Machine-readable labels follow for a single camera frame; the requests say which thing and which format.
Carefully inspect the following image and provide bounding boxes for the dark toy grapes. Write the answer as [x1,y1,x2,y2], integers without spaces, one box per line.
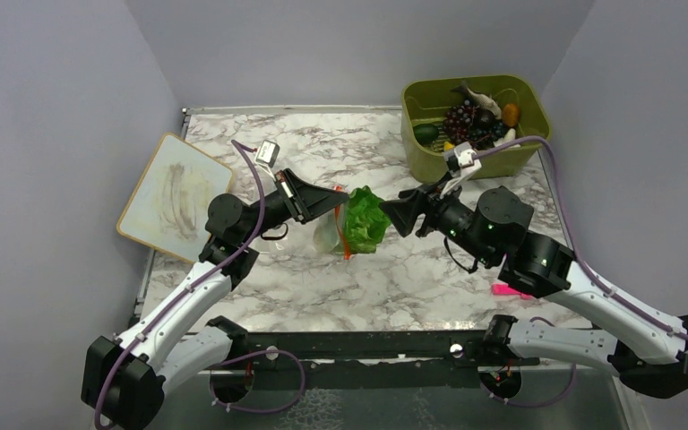
[443,100,510,151]

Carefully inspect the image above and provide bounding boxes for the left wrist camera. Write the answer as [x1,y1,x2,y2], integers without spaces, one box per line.
[254,140,280,168]

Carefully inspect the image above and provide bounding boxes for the orange toy fruit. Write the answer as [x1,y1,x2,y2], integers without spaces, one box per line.
[501,103,520,128]

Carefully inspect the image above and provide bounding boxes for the pink plastic clip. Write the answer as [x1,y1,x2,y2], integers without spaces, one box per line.
[491,283,533,300]

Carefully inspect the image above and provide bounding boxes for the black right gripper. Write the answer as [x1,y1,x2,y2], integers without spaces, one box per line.
[380,171,496,267]

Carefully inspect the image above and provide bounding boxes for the white toy garlic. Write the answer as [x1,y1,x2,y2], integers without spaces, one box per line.
[494,128,520,151]

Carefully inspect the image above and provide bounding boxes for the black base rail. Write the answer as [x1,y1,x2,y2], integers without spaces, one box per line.
[210,330,539,391]

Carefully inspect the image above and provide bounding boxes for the green plastic bin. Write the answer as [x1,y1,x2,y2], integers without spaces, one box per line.
[401,74,551,183]

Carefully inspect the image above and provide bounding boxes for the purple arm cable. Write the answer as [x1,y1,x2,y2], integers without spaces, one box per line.
[474,134,688,372]
[93,140,268,430]

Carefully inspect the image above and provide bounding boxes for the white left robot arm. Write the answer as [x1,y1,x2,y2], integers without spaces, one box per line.
[81,168,349,429]

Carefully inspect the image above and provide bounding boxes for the toy fish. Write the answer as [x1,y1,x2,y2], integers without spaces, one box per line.
[451,80,502,119]

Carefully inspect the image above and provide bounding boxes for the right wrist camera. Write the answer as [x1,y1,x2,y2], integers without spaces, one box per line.
[440,142,482,198]

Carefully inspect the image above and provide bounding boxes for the green toy lettuce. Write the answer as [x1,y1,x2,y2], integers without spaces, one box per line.
[342,185,391,254]

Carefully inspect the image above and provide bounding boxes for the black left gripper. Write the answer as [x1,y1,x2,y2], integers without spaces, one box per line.
[240,168,350,245]

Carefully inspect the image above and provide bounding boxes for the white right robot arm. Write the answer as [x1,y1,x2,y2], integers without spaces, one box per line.
[380,184,688,399]

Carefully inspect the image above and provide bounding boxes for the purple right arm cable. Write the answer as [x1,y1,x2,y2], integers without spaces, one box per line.
[474,134,688,372]

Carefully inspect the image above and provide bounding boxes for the green toy avocado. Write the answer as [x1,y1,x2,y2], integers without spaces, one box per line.
[412,124,441,146]

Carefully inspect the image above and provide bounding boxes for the clear zip bag orange zipper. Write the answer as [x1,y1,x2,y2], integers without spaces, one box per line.
[313,203,352,260]

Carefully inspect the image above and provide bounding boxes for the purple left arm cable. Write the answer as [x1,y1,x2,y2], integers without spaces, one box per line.
[93,140,268,430]

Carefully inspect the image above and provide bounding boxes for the small whiteboard wooden frame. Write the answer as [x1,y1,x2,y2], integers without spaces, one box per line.
[116,133,234,262]

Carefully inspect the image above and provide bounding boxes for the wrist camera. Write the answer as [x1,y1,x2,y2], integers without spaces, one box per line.
[254,140,280,168]
[440,142,482,198]

